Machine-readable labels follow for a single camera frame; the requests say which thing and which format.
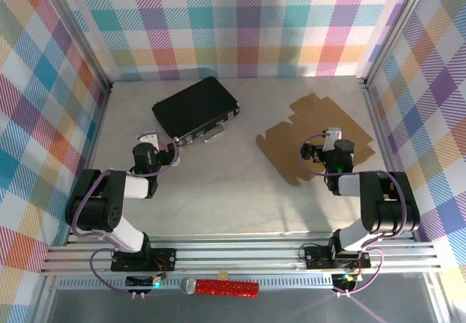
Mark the aluminium frame post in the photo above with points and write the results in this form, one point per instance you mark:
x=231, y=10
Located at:
x=397, y=28
x=78, y=39

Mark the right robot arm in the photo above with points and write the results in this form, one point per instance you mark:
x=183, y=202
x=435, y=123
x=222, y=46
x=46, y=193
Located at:
x=389, y=206

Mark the perforated metal strip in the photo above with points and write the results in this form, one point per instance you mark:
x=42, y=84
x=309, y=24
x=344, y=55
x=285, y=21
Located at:
x=284, y=283

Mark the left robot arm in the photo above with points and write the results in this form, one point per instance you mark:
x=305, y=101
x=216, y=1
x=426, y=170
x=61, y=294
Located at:
x=98, y=206

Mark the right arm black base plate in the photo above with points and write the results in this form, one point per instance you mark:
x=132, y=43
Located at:
x=316, y=257

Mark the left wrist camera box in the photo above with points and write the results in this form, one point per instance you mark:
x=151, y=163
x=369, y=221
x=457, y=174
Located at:
x=149, y=139

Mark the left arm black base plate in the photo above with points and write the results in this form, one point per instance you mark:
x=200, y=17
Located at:
x=164, y=259

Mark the aluminium side rail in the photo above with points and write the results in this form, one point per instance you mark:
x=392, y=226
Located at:
x=372, y=108
x=95, y=137

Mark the red glitter microphone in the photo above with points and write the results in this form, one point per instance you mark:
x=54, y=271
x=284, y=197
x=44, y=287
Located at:
x=225, y=287

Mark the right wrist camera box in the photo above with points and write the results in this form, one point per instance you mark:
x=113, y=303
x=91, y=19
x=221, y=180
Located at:
x=333, y=137

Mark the small yellow tag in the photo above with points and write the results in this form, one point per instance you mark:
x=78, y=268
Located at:
x=222, y=274

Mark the brown cardboard box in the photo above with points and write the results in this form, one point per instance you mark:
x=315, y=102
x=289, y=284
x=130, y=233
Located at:
x=349, y=126

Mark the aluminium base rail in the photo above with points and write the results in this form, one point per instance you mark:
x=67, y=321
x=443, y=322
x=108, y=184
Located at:
x=236, y=257

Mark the black briefcase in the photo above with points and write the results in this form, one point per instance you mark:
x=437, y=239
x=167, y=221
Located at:
x=193, y=108

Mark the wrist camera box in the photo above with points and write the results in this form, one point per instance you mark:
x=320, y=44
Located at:
x=149, y=139
x=333, y=137

